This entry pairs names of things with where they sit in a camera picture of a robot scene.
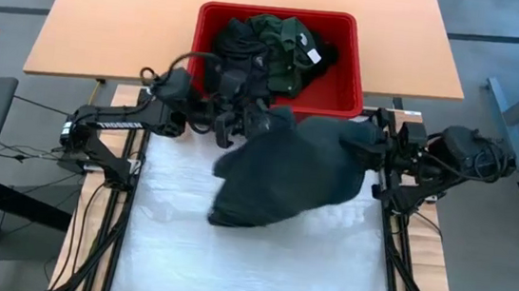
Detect black cable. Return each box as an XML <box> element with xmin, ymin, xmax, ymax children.
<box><xmin>0</xmin><ymin>139</ymin><xmax>69</xmax><ymax>169</ymax></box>

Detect red ribbed plastic bin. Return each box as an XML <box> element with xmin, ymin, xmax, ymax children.
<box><xmin>183</xmin><ymin>0</ymin><xmax>374</xmax><ymax>127</ymax></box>

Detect dark navy garment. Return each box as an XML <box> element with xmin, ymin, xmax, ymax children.
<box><xmin>201</xmin><ymin>14</ymin><xmax>282</xmax><ymax>107</ymax></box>

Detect blue denim jeans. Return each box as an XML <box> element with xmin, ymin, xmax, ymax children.
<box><xmin>206</xmin><ymin>99</ymin><xmax>388</xmax><ymax>243</ymax></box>

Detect black aluminium table frame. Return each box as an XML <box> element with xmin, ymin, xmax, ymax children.
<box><xmin>42</xmin><ymin>77</ymin><xmax>478</xmax><ymax>291</ymax></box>

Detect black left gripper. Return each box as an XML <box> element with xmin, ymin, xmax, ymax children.
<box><xmin>211</xmin><ymin>94</ymin><xmax>275</xmax><ymax>154</ymax></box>

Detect green button shirt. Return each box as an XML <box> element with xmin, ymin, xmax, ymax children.
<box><xmin>239</xmin><ymin>11</ymin><xmax>333</xmax><ymax>101</ymax></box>

